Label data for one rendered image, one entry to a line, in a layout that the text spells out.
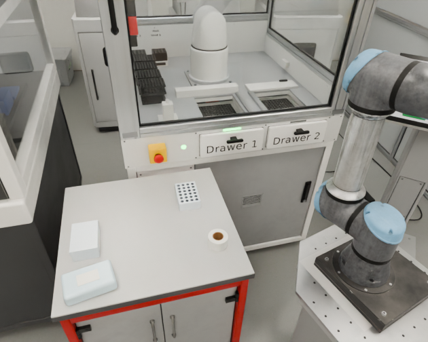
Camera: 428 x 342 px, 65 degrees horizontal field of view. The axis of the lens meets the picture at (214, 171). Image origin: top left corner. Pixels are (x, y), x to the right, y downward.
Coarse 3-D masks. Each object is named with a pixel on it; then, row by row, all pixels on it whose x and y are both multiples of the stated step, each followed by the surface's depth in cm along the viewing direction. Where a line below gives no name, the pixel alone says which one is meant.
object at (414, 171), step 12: (420, 132) 160; (408, 144) 168; (420, 144) 163; (408, 156) 168; (420, 156) 166; (396, 168) 181; (408, 168) 172; (420, 168) 169; (396, 180) 178; (408, 180) 175; (420, 180) 173; (396, 192) 182; (408, 192) 179; (420, 192) 176; (396, 204) 186; (408, 204) 183; (408, 216) 187; (408, 240) 218; (408, 252) 210
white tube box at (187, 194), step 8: (176, 184) 138; (184, 184) 138; (192, 184) 140; (176, 192) 135; (184, 192) 134; (192, 192) 135; (184, 200) 131; (192, 200) 132; (184, 208) 131; (192, 208) 132
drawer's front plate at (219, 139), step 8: (256, 128) 149; (200, 136) 143; (208, 136) 144; (216, 136) 145; (224, 136) 146; (240, 136) 148; (248, 136) 149; (256, 136) 151; (200, 144) 145; (208, 144) 146; (216, 144) 147; (224, 144) 148; (232, 144) 150; (248, 144) 152; (256, 144) 153; (200, 152) 148; (208, 152) 149; (216, 152) 150; (224, 152) 151; (232, 152) 152; (240, 152) 154
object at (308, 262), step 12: (348, 240) 122; (324, 252) 117; (312, 264) 113; (324, 276) 110; (324, 288) 106; (336, 288) 106; (336, 300) 103; (300, 312) 131; (348, 312) 100; (300, 324) 133; (312, 324) 126; (360, 324) 97; (300, 336) 136; (312, 336) 128; (324, 336) 121
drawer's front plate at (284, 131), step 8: (272, 128) 150; (280, 128) 151; (288, 128) 153; (296, 128) 154; (304, 128) 155; (312, 128) 156; (320, 128) 158; (272, 136) 153; (280, 136) 154; (288, 136) 155; (296, 136) 157; (312, 136) 159; (320, 136) 161; (272, 144) 156; (280, 144) 157; (288, 144) 158; (296, 144) 160
